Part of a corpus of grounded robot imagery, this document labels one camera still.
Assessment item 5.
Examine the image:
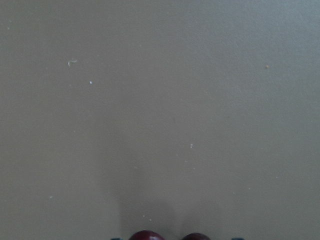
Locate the dark red cherry pair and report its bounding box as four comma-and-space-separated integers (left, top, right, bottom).
128, 230, 211, 240

